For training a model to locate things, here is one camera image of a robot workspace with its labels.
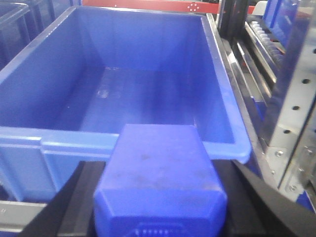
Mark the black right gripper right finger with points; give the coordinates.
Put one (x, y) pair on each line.
(255, 209)

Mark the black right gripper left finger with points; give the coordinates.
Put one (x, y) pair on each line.
(71, 212)

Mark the blue block part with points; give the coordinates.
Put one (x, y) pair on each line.
(159, 182)

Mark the right shelf metal rack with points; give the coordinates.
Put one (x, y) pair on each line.
(269, 52)

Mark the open blue target bin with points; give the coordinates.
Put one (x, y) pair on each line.
(67, 95)

